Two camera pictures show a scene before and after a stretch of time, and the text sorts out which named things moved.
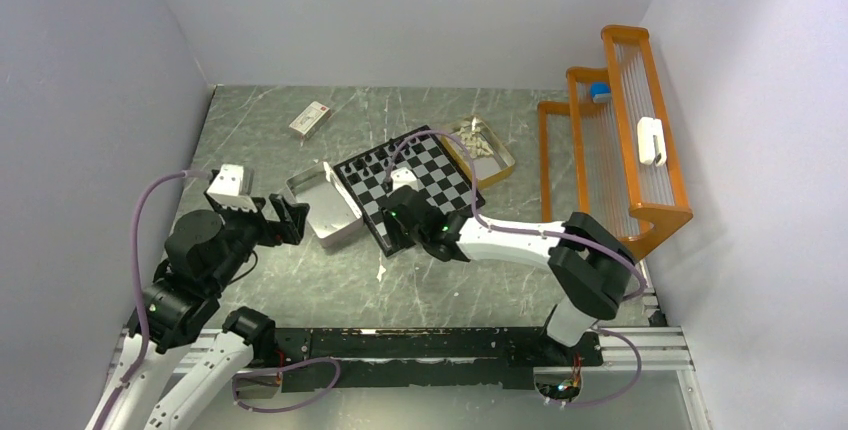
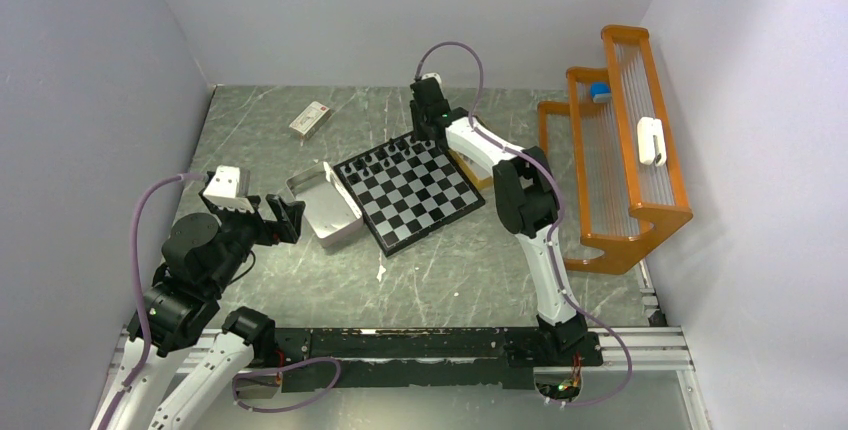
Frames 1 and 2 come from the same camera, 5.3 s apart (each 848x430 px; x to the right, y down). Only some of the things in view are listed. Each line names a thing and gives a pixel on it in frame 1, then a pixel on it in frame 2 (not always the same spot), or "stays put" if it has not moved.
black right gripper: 397,240 to 419,133
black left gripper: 288,229 stays put
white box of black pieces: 332,214 stays put
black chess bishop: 381,154 stays put
